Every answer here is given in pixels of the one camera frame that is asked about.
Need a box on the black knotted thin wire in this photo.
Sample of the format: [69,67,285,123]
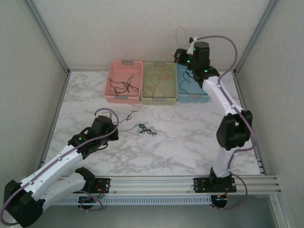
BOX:
[118,110,139,124]

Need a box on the teal thin wire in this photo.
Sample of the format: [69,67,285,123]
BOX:
[180,68,193,95]
[135,122,158,138]

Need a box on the green plastic basket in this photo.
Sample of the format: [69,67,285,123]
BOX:
[140,61,178,106]

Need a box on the blue plastic basket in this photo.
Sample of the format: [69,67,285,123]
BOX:
[175,60,211,103]

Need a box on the pink plastic basket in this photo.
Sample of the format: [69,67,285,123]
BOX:
[104,59,144,105]

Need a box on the left controller board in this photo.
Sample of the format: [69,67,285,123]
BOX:
[77,196,100,205]

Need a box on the controller board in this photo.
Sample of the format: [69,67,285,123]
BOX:
[212,194,229,208]
[77,196,100,205]

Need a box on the right controller board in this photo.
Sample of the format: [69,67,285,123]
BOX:
[212,194,229,208]

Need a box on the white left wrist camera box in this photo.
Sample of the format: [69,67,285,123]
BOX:
[94,111,113,120]

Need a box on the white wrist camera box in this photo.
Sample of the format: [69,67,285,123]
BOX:
[187,36,198,55]
[94,111,113,120]

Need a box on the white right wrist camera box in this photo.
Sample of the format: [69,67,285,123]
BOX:
[187,36,198,55]

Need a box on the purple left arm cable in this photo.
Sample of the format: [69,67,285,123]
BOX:
[0,108,119,226]

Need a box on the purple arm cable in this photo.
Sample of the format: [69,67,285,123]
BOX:
[196,35,257,211]
[0,108,119,226]

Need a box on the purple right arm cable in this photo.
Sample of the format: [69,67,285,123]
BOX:
[196,35,257,211]

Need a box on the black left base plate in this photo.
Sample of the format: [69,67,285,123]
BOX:
[80,177,111,194]

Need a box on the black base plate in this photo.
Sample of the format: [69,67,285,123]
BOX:
[193,177,238,193]
[80,177,111,194]

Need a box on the aluminium frame post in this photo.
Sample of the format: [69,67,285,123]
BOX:
[233,0,282,76]
[23,0,71,74]
[270,193,285,228]

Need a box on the aluminium back frame rail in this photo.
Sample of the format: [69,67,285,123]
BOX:
[67,68,236,72]

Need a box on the aluminium mounting rail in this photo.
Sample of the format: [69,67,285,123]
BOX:
[22,175,282,195]

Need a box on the white slotted cable duct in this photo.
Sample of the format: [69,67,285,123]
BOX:
[47,195,212,206]

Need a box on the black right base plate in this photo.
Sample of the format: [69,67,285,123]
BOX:
[193,177,238,193]

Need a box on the aluminium lower frame post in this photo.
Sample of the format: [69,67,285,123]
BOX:
[270,193,285,228]

